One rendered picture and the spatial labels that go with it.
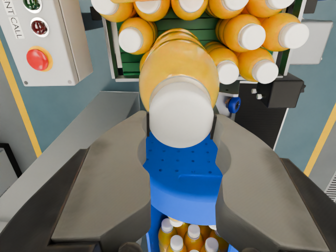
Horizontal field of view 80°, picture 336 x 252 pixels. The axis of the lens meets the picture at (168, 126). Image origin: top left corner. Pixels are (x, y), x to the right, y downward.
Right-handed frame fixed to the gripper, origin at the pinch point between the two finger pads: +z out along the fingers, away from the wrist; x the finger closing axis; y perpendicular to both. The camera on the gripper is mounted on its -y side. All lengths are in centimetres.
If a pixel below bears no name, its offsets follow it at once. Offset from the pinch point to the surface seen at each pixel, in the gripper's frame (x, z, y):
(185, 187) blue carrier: 2.7, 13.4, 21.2
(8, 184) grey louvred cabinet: -141, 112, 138
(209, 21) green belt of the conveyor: 8.2, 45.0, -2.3
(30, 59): -24.8, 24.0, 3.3
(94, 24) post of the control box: -22, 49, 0
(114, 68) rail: -14.4, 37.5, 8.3
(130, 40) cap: -7.8, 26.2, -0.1
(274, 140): 81, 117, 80
